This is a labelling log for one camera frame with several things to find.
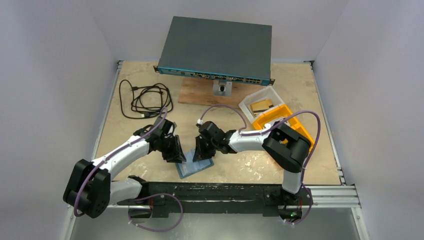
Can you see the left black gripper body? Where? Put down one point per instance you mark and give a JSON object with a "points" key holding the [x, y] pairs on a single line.
{"points": [[168, 142]]}

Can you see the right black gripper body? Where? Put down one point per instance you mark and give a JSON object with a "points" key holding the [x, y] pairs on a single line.
{"points": [[205, 144]]}

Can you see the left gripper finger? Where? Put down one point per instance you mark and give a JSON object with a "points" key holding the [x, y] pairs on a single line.
{"points": [[179, 154], [172, 155]]}

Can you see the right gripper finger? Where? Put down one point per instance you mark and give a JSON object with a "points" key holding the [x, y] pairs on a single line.
{"points": [[200, 151], [208, 151]]}

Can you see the blue card holder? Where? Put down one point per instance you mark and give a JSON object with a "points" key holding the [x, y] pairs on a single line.
{"points": [[191, 167]]}

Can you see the gold cards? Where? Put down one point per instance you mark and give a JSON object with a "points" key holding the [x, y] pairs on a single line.
{"points": [[261, 106]]}

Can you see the wooden board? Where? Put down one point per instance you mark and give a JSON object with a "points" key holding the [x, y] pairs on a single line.
{"points": [[197, 91]]}

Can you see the white plastic bin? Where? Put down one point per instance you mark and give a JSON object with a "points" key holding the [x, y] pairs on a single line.
{"points": [[268, 93]]}

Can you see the yellow bin middle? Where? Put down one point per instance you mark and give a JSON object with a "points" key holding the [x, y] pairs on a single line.
{"points": [[270, 116]]}

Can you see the yellow bin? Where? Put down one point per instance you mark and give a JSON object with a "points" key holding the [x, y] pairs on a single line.
{"points": [[270, 116], [296, 125]]}

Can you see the yellow bin front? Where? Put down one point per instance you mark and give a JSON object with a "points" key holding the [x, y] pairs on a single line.
{"points": [[296, 125]]}

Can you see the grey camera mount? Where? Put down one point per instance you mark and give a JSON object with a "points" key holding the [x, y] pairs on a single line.
{"points": [[222, 88]]}

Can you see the grey network switch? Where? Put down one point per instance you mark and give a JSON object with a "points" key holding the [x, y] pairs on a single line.
{"points": [[218, 50]]}

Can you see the aluminium frame rail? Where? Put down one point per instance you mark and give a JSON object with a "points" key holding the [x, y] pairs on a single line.
{"points": [[326, 196]]}

